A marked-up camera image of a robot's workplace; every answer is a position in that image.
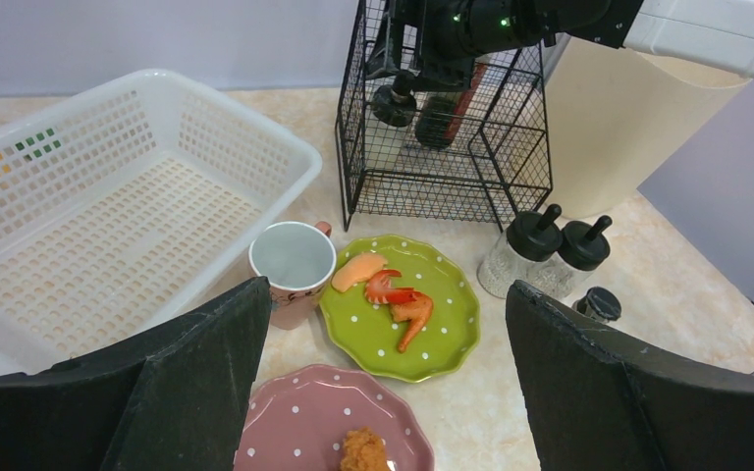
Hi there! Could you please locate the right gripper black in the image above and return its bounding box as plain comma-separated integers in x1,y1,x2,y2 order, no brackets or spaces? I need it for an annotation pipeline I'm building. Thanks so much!
366,0,557,91

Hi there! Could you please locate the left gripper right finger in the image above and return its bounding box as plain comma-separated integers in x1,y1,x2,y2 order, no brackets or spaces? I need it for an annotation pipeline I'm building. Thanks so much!
506,281,754,470

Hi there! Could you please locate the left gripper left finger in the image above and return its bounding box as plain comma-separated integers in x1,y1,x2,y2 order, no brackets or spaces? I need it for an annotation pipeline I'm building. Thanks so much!
0,277,272,470

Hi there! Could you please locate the glass shaker black lid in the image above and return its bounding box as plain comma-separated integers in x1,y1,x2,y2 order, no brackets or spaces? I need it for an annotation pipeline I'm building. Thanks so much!
366,70,418,177
477,204,563,298
533,215,613,299

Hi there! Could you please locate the dark sauce bottle black cap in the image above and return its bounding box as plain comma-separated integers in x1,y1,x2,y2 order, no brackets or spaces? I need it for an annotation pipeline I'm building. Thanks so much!
415,55,491,150

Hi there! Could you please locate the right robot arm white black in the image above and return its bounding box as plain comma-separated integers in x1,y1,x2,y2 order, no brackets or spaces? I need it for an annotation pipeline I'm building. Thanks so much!
364,0,754,91

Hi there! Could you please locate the small pepper jar black lid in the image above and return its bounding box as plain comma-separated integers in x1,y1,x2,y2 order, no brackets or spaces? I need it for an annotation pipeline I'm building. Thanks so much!
572,287,622,324

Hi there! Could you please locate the pink polka dot plate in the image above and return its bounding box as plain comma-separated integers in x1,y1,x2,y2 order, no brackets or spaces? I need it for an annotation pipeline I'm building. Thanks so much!
234,364,435,470

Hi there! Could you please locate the pink mug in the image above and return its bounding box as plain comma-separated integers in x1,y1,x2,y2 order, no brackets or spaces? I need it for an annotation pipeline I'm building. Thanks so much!
247,221,337,330

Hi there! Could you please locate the orange fried chicken piece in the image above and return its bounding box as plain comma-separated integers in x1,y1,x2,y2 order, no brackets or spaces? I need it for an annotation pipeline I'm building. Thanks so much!
340,427,390,471

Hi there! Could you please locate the green polka dot plate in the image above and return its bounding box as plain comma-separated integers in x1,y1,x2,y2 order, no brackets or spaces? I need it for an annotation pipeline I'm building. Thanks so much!
320,235,480,383

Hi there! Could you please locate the beige plastic bin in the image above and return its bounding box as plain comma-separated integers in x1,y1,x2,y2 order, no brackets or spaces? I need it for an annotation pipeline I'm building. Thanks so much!
546,38,749,220

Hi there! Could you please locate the orange chicken wing toy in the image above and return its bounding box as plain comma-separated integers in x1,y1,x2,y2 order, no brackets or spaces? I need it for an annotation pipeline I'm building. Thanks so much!
390,293,434,353

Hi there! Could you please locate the white plastic basket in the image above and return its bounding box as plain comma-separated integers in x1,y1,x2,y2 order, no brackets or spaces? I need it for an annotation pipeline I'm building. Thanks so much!
0,70,322,376

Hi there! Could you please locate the red shrimp toy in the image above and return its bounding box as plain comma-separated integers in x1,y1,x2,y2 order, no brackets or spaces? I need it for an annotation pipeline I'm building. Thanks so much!
364,269,419,305

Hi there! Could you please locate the orange melon slice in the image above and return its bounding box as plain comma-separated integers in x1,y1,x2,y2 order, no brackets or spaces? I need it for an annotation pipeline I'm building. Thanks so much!
331,252,388,292

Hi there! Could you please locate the black wire basket rack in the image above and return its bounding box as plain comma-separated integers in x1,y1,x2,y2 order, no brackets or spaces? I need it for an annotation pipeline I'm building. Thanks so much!
335,1,553,227

